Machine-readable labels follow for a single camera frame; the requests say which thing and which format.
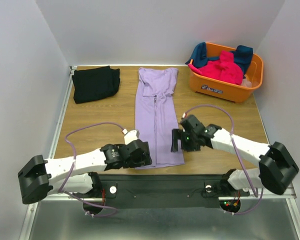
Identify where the lavender t shirt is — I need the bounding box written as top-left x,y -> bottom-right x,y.
135,67 -> 185,169

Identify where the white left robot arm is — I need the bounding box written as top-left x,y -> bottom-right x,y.
17,130 -> 152,205

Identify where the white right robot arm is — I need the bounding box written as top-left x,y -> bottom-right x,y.
171,115 -> 300,195

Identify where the orange plastic laundry basket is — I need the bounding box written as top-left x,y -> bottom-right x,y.
188,42 -> 264,103

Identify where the pink t shirt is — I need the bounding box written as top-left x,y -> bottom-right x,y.
188,51 -> 244,86

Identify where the pale pink garment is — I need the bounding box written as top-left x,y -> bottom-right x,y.
240,75 -> 258,88

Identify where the dark blue t shirt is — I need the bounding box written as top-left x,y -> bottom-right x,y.
185,42 -> 254,75

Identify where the folded black t shirt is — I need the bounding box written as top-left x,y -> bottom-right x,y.
72,66 -> 121,104

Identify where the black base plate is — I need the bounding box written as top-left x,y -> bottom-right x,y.
41,171 -> 283,209

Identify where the aluminium frame rail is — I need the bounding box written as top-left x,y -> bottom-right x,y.
29,178 -> 297,201

